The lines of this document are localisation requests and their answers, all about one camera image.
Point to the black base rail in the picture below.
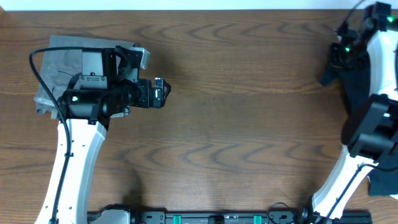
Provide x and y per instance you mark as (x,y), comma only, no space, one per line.
(230,218)

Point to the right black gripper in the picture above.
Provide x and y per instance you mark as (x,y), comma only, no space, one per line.
(333,59)

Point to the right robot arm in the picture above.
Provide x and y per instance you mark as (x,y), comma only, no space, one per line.
(376,39)

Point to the folded grey shorts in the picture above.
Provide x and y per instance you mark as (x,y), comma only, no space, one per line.
(58,67)

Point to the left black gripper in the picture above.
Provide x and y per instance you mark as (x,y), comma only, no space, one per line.
(157,99)

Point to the black Nike t-shirt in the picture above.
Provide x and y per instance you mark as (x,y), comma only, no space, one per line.
(371,128)

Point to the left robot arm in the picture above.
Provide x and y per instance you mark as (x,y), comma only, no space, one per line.
(108,84)

